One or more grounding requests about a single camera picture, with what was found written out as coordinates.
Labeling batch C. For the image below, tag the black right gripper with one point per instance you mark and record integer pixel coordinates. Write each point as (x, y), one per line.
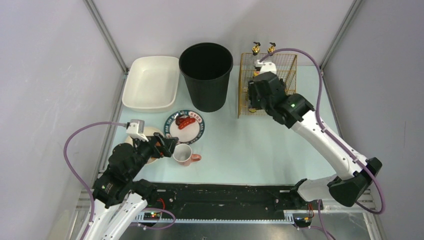
(257, 93)

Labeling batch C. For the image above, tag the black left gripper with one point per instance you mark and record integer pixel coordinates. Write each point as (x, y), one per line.
(156, 146)

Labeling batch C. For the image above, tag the cream round plate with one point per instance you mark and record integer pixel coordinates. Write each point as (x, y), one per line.
(148, 131)

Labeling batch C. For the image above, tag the green rimmed white plate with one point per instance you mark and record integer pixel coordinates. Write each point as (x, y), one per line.
(189, 134)

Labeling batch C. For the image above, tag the clear glass oil bottle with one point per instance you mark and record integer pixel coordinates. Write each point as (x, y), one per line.
(272, 48)

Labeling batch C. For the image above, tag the dark liquid glass bottle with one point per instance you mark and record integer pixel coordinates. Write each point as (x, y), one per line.
(255, 53)

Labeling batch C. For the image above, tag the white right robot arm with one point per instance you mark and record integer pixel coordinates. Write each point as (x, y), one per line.
(354, 172)

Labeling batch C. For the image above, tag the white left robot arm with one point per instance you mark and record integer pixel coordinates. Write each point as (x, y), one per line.
(117, 197)

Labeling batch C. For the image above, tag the pink white mug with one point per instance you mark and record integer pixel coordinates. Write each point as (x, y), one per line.
(183, 155)

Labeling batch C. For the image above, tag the dark red octopus tentacle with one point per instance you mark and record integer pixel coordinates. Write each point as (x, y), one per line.
(180, 119)

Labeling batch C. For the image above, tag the red sausage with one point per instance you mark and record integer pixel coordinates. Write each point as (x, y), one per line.
(188, 121)

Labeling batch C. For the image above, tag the white rectangular basin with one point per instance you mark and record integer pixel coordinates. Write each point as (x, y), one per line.
(152, 84)

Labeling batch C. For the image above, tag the black plastic bucket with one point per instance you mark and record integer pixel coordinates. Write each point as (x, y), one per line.
(206, 69)

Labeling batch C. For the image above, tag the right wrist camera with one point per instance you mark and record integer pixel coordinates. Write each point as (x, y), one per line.
(265, 67)

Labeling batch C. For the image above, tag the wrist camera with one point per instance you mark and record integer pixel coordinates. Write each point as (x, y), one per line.
(265, 67)
(135, 130)

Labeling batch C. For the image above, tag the gold wire rack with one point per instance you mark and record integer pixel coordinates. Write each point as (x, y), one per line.
(286, 65)

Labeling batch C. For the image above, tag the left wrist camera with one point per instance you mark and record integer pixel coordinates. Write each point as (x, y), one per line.
(135, 130)

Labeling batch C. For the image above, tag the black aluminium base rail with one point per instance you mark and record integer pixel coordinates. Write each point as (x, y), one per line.
(217, 203)

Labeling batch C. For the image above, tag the right aluminium frame post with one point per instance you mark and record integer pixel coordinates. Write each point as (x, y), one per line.
(341, 32)

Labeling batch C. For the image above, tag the aluminium frame post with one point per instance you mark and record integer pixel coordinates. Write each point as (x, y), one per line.
(341, 32)
(104, 31)

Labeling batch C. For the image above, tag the left aluminium frame post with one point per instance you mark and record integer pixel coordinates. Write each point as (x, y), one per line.
(104, 31)

